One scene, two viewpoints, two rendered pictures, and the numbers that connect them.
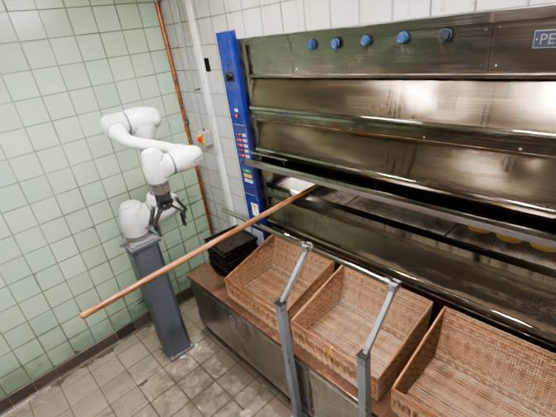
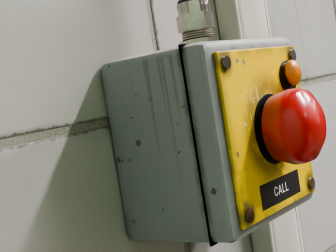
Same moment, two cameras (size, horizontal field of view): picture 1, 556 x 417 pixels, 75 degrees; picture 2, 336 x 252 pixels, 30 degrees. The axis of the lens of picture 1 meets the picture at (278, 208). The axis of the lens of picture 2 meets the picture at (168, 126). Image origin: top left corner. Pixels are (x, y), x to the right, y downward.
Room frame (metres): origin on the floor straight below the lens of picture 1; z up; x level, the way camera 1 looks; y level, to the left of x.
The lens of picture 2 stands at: (2.83, 0.81, 1.49)
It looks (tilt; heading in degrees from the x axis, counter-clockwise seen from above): 3 degrees down; 257
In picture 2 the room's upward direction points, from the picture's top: 9 degrees counter-clockwise
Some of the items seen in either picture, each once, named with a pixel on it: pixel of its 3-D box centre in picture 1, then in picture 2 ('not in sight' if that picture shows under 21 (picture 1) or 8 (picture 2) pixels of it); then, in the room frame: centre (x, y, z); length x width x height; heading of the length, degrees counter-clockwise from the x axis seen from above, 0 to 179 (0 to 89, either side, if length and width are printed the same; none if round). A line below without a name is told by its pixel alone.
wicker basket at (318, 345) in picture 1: (358, 322); not in sight; (1.41, -0.34, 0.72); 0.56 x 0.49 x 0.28; 39
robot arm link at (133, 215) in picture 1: (133, 217); not in sight; (2.13, 0.93, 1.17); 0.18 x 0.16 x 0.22; 125
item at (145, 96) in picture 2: (204, 137); (216, 134); (2.72, 0.47, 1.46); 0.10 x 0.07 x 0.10; 40
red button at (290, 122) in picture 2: not in sight; (287, 127); (2.70, 0.50, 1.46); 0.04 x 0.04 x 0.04; 40
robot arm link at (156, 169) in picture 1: (156, 164); not in sight; (1.62, 0.52, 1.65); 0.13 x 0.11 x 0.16; 125
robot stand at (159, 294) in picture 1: (160, 298); not in sight; (2.12, 0.93, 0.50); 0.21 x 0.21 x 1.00; 38
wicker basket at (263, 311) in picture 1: (279, 278); not in sight; (1.87, 0.05, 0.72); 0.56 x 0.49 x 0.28; 39
